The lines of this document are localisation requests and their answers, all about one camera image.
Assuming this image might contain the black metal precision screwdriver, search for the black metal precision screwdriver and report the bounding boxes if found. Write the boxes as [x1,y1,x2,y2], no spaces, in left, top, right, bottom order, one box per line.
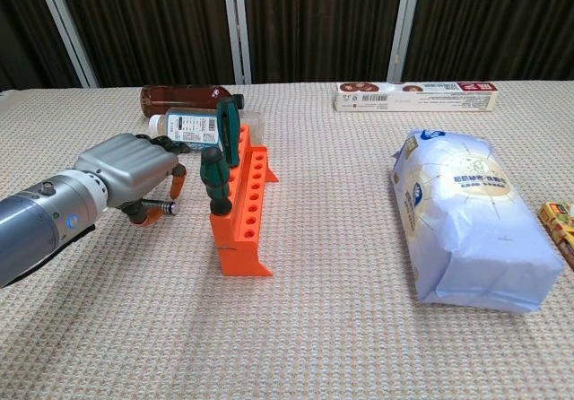
[142,198,180,216]

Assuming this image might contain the clear bottle blue label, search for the clear bottle blue label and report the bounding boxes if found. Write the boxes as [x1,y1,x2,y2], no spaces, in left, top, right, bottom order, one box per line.
[148,107,265,153]

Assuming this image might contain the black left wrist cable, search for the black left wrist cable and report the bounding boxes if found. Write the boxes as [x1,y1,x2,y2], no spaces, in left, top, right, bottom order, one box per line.
[0,223,98,290]

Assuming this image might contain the small teal handle screwdriver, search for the small teal handle screwdriver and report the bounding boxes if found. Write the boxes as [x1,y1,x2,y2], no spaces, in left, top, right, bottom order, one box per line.
[216,96,243,168]

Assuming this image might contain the yellow snack box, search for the yellow snack box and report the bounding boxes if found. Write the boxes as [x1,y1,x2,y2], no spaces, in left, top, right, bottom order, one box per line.
[536,200,574,270]

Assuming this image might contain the large green black screwdriver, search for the large green black screwdriver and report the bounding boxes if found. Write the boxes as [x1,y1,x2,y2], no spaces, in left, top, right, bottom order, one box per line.
[200,144,234,217]

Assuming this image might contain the beige woven tablecloth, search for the beige woven tablecloth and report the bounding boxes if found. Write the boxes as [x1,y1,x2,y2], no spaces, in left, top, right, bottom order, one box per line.
[0,80,574,400]

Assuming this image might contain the grey metal frame post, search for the grey metal frame post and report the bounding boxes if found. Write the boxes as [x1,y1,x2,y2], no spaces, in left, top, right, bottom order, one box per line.
[31,0,99,89]
[386,0,425,83]
[222,0,253,85]

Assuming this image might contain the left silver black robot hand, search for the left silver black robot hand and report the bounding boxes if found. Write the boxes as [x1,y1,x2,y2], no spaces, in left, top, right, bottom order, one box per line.
[73,133,193,228]

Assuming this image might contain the pale blue tissue pack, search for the pale blue tissue pack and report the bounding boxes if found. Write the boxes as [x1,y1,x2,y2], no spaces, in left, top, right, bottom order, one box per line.
[388,126,566,315]

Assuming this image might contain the brown tea bottle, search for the brown tea bottle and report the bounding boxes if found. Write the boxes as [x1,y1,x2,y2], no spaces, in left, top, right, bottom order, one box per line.
[140,83,245,118]

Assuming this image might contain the dark pleated curtain panel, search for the dark pleated curtain panel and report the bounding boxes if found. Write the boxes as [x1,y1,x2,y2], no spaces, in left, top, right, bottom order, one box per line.
[0,0,86,91]
[241,0,407,85]
[403,0,574,83]
[53,0,239,87]

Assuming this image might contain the long white cookie box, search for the long white cookie box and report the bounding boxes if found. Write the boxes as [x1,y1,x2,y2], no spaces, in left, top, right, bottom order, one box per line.
[335,81,500,113]

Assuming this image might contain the orange plastic screwdriver rack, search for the orange plastic screwdriver rack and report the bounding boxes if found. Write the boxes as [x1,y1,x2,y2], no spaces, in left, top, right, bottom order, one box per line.
[211,121,282,280]

